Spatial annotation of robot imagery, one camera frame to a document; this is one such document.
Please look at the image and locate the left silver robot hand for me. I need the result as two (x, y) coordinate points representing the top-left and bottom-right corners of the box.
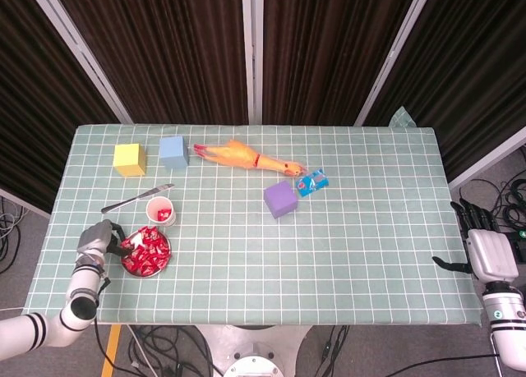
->
(76, 219), (135, 258)

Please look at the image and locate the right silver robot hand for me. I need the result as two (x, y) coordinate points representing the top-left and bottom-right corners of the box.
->
(431, 199), (521, 283)

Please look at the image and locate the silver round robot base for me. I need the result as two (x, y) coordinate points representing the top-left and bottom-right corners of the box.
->
(196, 325), (313, 377)

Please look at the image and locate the white paper cup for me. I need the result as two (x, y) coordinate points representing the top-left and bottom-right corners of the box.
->
(145, 195), (178, 228)

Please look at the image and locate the black box with green light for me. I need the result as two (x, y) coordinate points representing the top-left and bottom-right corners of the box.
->
(509, 228), (526, 267)

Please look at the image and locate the silver table knife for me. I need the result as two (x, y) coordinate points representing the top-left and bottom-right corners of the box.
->
(100, 183), (176, 214)

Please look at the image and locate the metal bowl of red candies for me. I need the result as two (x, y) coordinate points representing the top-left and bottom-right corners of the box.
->
(120, 227), (173, 278)

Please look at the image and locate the yellow foam cube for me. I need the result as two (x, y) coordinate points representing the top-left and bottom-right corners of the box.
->
(113, 143), (147, 178)

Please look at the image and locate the light blue foam cube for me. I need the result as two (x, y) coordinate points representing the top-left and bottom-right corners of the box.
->
(158, 136), (191, 171)

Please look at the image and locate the yellow floor tape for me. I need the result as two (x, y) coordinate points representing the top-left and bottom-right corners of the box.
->
(100, 324), (123, 377)

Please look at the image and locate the dark brown partition panel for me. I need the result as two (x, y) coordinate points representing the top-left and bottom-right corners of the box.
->
(262, 0), (422, 126)
(0, 0), (120, 214)
(363, 0), (526, 181)
(48, 0), (250, 126)

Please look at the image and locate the orange rubber chicken toy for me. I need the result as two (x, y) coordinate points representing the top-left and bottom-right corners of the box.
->
(192, 139), (308, 178)

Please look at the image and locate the purple foam cube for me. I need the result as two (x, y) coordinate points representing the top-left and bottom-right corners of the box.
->
(263, 179), (299, 220)

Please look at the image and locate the green checked tablecloth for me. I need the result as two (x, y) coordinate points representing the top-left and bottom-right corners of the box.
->
(21, 105), (484, 328)

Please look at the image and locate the blue snack packet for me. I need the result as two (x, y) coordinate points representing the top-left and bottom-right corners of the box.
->
(294, 168), (330, 199)

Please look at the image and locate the black floor cable bundle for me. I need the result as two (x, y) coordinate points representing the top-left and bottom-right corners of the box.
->
(94, 323), (225, 377)
(455, 145), (526, 232)

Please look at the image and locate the white partition base rail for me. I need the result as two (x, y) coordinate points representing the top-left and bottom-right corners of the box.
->
(447, 125), (526, 191)
(0, 186), (53, 220)

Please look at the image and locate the grey floor cable bundle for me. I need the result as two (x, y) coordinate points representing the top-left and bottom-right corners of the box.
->
(0, 195), (28, 275)

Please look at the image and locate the long black cable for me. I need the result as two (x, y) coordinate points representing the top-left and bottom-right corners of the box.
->
(384, 354), (505, 377)

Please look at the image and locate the white partition frame post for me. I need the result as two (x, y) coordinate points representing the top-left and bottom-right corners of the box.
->
(353, 0), (437, 126)
(241, 0), (264, 126)
(23, 0), (135, 126)

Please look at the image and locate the black cable with inline plug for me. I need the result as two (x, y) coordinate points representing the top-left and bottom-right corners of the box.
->
(311, 325), (350, 377)

